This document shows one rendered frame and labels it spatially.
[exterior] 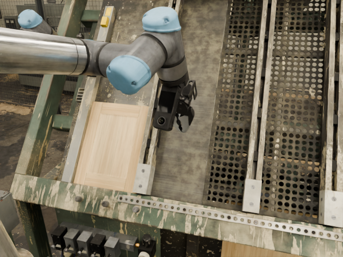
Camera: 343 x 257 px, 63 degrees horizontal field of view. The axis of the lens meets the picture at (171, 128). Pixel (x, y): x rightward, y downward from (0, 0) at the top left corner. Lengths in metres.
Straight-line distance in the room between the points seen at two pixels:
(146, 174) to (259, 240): 0.51
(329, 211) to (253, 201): 0.27
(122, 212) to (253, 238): 0.54
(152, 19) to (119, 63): 0.12
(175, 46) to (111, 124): 0.83
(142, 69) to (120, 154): 0.83
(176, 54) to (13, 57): 0.31
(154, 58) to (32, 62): 0.22
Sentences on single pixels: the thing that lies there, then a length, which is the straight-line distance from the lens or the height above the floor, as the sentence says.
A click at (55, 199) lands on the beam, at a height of 0.85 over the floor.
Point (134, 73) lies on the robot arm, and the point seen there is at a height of 1.54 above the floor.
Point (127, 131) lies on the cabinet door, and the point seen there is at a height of 1.11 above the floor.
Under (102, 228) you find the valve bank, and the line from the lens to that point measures 1.35.
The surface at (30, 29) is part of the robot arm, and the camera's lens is 1.22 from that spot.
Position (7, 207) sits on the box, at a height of 0.88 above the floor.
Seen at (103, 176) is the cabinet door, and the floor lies 0.93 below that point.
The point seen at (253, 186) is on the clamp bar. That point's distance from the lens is 1.16.
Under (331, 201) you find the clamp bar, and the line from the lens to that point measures 1.21.
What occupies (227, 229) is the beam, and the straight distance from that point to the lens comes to 1.18.
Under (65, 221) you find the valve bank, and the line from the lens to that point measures 1.44.
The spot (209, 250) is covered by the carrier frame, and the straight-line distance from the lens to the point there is 1.63.
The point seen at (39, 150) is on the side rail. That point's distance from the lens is 1.56.
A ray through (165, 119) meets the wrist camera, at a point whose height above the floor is 1.40.
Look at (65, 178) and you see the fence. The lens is 1.40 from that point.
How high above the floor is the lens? 1.65
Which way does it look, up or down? 24 degrees down
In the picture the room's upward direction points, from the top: straight up
